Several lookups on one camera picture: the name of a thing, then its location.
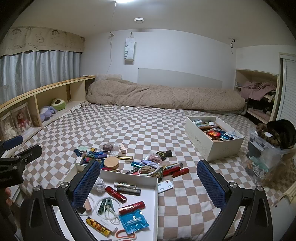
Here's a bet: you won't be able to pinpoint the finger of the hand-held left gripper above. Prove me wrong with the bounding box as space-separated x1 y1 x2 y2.
10 144 42 176
0 136 23 152

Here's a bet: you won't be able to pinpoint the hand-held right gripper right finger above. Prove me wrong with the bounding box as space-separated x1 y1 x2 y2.
196 159 274 241

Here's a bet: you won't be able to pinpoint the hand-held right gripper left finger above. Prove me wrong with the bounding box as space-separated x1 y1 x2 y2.
20 159 101 241

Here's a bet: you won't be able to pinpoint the white shallow box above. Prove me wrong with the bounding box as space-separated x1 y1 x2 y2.
54 163 159 241

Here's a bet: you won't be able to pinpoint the person's left hand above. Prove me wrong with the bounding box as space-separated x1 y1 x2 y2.
5 187 13 207

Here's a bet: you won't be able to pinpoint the white doll display case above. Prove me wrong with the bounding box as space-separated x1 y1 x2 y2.
0 112 18 142

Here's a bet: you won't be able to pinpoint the white fluffy cloth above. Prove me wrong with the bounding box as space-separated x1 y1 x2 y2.
93 177 106 192

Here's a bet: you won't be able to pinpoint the red doll display case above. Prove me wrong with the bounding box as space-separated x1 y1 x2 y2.
10 103 35 132

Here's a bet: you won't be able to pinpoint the green clothespin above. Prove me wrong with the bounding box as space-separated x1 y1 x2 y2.
97 197 115 214

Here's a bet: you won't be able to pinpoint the round wooden lid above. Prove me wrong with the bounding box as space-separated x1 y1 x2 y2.
103 157 120 169

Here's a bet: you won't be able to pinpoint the cream deep cardboard box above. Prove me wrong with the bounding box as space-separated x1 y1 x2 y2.
184 116 245 162

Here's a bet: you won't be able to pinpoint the silver gold lighter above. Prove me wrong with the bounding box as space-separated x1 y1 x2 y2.
114 181 137 189

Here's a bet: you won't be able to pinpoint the purple plush toy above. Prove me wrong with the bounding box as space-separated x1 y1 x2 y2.
39 105 58 121

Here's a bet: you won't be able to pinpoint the dark grey lighter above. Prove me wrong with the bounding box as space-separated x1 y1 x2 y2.
117 188 141 195

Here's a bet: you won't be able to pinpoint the yellow printed lighter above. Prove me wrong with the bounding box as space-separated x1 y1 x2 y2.
85 217 111 237

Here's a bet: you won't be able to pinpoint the white blue packets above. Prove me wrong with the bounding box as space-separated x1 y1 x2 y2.
221 130 238 141

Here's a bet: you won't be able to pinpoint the red lighter with gold ends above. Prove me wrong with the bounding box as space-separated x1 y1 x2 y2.
118 202 146 214

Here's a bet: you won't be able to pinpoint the green plush toy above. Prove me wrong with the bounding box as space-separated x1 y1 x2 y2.
50 98 67 110

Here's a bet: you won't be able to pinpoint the pink candy bag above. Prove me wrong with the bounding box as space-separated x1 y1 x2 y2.
148 151 163 164

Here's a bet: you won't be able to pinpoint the clear plastic storage bin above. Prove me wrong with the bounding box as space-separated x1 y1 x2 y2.
245 128 296 186

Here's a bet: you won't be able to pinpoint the blue packet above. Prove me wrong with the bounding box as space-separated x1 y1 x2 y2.
119 209 148 234

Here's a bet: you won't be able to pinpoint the wooden shelf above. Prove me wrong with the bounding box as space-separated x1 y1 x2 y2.
0 75 96 149

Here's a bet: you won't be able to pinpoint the orange rubber band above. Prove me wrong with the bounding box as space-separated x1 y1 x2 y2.
115 230 137 240

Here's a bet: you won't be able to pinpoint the checkered bed sheet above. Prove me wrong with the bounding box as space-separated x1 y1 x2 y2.
7 102 296 241

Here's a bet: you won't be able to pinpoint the pale blue curtain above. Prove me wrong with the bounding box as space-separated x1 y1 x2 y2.
0 50 82 105

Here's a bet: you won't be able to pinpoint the dark furry scarf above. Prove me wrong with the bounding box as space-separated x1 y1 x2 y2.
255 119 296 150

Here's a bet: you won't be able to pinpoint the beige comforter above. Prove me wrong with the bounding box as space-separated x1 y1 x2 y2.
86 74 247 116

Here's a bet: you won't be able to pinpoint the beige printed valance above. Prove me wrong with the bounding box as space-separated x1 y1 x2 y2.
0 26 85 57

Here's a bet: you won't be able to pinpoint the pink clothes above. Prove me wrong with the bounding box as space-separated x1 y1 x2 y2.
235 80 277 100

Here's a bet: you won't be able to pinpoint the fluffy beige pillow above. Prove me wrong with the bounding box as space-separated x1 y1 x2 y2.
94 74 123 81

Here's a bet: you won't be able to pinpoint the white headboard panel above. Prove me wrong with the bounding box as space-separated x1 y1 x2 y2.
137 68 223 90

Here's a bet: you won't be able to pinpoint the white window blind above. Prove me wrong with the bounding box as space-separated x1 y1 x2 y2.
276 53 296 126

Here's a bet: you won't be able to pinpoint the white hanging bag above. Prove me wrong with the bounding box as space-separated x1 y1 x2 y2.
125 32 137 65

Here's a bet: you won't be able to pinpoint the white plastic ring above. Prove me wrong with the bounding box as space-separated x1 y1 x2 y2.
138 163 160 178
86 194 97 215

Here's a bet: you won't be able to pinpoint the white cable ties bundle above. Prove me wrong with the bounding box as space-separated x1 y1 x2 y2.
102 205 119 224

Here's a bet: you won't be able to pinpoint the rope bundle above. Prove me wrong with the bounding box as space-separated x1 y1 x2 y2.
139 165 162 179

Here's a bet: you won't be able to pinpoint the wall niche shelf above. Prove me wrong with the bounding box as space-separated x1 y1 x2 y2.
233 68 280 123

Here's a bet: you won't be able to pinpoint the white hanging cable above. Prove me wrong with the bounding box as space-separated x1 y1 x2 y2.
109 2 117 77

